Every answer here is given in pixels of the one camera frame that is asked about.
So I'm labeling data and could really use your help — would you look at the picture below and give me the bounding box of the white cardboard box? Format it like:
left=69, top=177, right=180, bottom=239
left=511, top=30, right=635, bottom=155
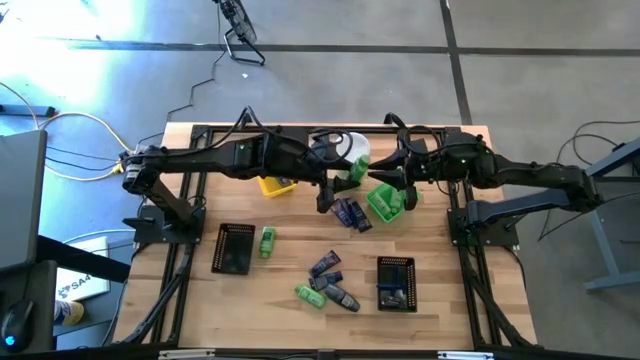
left=53, top=235, right=111, bottom=302

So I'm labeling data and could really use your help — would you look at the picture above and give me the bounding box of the grey monitor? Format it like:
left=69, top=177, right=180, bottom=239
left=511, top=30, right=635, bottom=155
left=0, top=129, right=49, bottom=274

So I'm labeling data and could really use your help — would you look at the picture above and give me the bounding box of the black looped floor cable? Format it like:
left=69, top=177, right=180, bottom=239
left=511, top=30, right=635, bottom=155
left=553, top=119, right=640, bottom=189

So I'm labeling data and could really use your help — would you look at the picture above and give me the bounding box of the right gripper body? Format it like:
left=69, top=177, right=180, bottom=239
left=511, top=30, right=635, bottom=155
left=402, top=130, right=485, bottom=212

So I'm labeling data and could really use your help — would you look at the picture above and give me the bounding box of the black computer mouse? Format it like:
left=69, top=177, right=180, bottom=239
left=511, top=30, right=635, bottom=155
left=1, top=298, right=35, bottom=354

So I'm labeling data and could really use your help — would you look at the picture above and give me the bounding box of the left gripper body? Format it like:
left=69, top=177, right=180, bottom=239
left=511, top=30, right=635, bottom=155
left=293, top=138, right=336, bottom=215

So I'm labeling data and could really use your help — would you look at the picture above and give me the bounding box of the white label strip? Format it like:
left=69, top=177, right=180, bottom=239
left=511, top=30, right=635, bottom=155
left=437, top=351, right=495, bottom=360
left=158, top=349, right=216, bottom=360

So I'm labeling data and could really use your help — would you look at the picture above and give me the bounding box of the black straight floor cable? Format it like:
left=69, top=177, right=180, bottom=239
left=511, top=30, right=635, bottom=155
left=537, top=191, right=640, bottom=244

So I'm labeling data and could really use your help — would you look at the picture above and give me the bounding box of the yellow plastic basket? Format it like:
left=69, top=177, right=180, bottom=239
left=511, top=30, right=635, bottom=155
left=257, top=175, right=297, bottom=199

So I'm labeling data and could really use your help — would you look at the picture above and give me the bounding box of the green disinfecting wipes canister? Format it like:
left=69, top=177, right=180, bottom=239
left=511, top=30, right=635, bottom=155
left=335, top=131, right=372, bottom=181

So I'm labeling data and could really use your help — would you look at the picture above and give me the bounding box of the black desk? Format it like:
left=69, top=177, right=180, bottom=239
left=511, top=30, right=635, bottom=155
left=0, top=234, right=132, bottom=354

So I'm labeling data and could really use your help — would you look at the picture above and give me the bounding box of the black plastic basket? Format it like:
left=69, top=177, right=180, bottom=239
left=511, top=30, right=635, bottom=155
left=210, top=222, right=257, bottom=277
left=376, top=255, right=419, bottom=314

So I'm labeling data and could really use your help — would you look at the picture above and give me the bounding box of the blue-grey table frame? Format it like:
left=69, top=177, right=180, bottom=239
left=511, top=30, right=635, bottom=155
left=579, top=137, right=640, bottom=292

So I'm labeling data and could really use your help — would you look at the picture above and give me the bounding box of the green plastic basket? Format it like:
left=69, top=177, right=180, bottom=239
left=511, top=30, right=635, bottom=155
left=366, top=182, right=421, bottom=225

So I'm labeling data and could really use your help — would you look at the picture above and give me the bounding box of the white yellow floor cable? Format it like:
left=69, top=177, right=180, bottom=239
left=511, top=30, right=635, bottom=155
left=0, top=81, right=137, bottom=181

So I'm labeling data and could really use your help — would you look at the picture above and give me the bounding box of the yellow white cup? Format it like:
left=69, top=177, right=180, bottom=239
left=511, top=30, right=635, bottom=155
left=53, top=299, right=85, bottom=327

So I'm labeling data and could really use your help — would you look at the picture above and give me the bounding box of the black floor bar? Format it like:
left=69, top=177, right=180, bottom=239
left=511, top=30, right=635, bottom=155
left=0, top=103, right=56, bottom=117

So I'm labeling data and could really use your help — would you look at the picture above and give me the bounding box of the grey roll-on deodorant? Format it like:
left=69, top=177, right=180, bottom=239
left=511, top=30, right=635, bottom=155
left=322, top=282, right=362, bottom=314

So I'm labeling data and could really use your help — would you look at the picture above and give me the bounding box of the black floor fan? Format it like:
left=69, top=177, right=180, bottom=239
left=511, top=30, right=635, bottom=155
left=213, top=0, right=267, bottom=67

